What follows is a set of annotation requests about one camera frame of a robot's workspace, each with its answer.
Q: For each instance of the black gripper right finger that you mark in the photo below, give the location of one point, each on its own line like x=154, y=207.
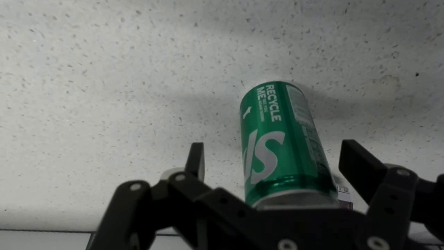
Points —
x=393, y=198

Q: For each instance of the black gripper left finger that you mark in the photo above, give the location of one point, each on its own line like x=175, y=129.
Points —
x=139, y=212

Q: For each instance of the green soda can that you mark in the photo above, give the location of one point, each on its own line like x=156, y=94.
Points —
x=282, y=147

